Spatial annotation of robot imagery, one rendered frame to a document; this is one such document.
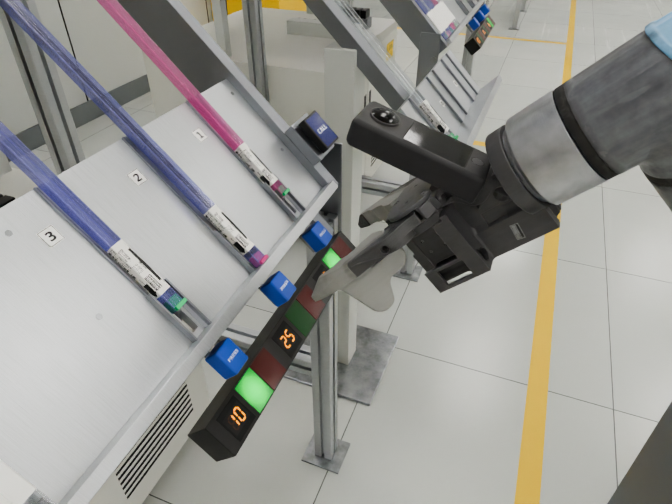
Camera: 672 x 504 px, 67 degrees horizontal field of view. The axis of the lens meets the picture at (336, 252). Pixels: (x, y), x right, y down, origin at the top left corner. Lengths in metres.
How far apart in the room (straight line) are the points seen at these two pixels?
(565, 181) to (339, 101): 0.66
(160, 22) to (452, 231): 0.49
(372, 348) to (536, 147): 1.12
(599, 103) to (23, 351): 0.43
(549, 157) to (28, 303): 0.40
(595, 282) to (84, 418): 1.64
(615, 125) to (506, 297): 1.35
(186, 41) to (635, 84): 0.54
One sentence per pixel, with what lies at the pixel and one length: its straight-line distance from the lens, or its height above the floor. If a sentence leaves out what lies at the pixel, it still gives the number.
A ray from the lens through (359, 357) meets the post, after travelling 1.42.
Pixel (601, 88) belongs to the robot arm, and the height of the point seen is 0.96.
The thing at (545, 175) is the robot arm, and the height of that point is 0.90.
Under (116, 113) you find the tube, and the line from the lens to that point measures 0.57.
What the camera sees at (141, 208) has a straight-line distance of 0.53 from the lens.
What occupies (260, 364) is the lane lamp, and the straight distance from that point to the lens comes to 0.54.
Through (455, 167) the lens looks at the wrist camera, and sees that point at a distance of 0.40.
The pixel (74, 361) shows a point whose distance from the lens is 0.45.
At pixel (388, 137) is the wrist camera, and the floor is 0.91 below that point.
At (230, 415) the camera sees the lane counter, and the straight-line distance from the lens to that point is 0.51.
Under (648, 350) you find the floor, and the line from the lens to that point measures 1.69.
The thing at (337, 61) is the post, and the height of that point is 0.80.
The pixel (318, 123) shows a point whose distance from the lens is 0.70.
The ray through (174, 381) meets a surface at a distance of 0.46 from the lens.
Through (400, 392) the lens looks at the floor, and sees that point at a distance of 1.37.
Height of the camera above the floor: 1.07
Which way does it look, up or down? 37 degrees down
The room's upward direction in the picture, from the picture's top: straight up
